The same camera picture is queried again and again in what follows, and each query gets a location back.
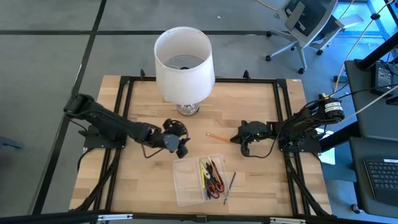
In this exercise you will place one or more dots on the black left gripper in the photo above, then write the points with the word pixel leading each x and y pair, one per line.
pixel 171 141

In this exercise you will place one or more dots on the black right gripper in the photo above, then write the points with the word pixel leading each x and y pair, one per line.
pixel 255 132

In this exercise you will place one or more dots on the clear plastic supply box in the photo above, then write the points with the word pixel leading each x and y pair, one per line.
pixel 186 183

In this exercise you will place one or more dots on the red black scissors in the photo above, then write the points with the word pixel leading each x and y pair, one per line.
pixel 214 183

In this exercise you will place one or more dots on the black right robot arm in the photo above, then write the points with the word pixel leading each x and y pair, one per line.
pixel 308 119

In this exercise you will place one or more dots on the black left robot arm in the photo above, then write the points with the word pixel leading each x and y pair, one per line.
pixel 105 123

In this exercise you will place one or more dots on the thin dark pencil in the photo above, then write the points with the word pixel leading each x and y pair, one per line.
pixel 230 187

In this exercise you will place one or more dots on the white shade table lamp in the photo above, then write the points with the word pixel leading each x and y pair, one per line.
pixel 186 84

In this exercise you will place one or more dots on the white paper sheet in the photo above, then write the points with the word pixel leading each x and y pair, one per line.
pixel 328 157

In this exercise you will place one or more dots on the black desk beam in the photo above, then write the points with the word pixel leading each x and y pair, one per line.
pixel 379 51
pixel 340 137

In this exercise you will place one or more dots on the dark side desk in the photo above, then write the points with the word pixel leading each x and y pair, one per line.
pixel 357 186
pixel 367 124

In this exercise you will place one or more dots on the white office chair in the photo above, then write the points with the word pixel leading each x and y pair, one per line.
pixel 306 21

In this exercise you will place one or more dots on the black keyboard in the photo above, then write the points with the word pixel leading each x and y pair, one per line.
pixel 382 180

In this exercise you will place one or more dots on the black power adapter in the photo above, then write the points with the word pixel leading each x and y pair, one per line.
pixel 383 77

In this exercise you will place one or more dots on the grey furniture foot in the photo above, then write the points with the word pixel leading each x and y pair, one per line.
pixel 9 143

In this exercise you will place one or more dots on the black table frame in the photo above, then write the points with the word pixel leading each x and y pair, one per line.
pixel 236 79

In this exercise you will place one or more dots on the black rig frame bar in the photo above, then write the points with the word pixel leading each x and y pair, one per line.
pixel 46 217

